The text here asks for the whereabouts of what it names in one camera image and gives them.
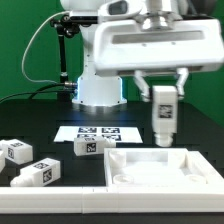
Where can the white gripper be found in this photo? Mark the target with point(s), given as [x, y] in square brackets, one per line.
[121, 48]

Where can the white square tabletop part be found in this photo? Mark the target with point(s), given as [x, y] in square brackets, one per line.
[154, 167]

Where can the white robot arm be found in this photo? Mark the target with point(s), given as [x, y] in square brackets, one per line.
[155, 15]

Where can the white paper with tags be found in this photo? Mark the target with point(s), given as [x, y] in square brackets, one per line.
[118, 134]

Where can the white L-shaped fence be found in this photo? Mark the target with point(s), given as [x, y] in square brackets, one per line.
[112, 199]

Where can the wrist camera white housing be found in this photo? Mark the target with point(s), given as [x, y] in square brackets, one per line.
[120, 9]

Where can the grey camera on stand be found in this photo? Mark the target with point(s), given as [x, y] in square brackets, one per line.
[84, 16]

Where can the black camera stand pole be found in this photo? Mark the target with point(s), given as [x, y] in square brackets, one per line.
[65, 28]

